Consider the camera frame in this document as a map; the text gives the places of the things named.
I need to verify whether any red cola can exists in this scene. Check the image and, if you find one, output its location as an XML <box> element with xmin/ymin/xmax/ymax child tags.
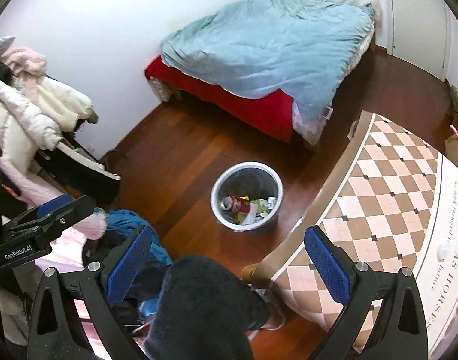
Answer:
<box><xmin>219</xmin><ymin>195</ymin><xmax>251</xmax><ymax>215</ymax></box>

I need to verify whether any white round trash bin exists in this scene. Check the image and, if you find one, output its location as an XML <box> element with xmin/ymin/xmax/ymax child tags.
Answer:
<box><xmin>209</xmin><ymin>161</ymin><xmax>284</xmax><ymax>233</ymax></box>

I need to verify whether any black trash bag liner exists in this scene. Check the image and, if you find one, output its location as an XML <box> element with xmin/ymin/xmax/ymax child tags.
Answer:
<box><xmin>215</xmin><ymin>167</ymin><xmax>280</xmax><ymax>226</ymax></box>

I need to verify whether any pink fluffy cloth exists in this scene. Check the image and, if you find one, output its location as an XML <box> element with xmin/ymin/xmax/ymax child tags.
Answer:
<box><xmin>0</xmin><ymin>46</ymin><xmax>108</xmax><ymax>271</ymax></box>

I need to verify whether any blue jacket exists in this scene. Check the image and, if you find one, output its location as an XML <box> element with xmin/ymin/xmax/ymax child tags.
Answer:
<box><xmin>104</xmin><ymin>209</ymin><xmax>174</xmax><ymax>267</ymax></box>

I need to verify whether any checkered tablecloth table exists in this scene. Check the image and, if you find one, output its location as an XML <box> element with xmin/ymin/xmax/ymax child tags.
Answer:
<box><xmin>252</xmin><ymin>111</ymin><xmax>458</xmax><ymax>359</ymax></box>

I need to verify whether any black trouser leg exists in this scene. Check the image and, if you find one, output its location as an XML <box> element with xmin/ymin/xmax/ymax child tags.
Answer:
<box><xmin>143</xmin><ymin>254</ymin><xmax>270</xmax><ymax>360</ymax></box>

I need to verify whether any green carton box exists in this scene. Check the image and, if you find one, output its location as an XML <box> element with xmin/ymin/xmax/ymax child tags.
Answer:
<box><xmin>250</xmin><ymin>198</ymin><xmax>271</xmax><ymax>218</ymax></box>

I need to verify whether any wooden bed leg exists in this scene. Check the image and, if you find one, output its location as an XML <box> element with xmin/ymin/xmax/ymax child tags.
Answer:
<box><xmin>170</xmin><ymin>86</ymin><xmax>183</xmax><ymax>101</ymax></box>

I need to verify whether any checkered mattress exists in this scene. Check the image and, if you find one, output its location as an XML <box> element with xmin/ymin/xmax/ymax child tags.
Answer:
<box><xmin>292</xmin><ymin>102</ymin><xmax>333</xmax><ymax>146</ymax></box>

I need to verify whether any red bed sheet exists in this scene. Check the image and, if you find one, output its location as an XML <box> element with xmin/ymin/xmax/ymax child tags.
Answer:
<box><xmin>144</xmin><ymin>56</ymin><xmax>293</xmax><ymax>143</ymax></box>

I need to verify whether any light blue duvet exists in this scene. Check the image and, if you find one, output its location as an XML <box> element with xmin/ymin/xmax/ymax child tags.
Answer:
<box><xmin>160</xmin><ymin>0</ymin><xmax>374</xmax><ymax>123</ymax></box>

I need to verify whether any white door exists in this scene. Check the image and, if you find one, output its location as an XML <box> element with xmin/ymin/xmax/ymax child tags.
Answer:
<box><xmin>389</xmin><ymin>0</ymin><xmax>451</xmax><ymax>80</ymax></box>

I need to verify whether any black cable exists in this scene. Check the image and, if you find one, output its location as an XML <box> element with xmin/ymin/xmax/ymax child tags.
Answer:
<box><xmin>99</xmin><ymin>148</ymin><xmax>129</xmax><ymax>169</ymax></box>

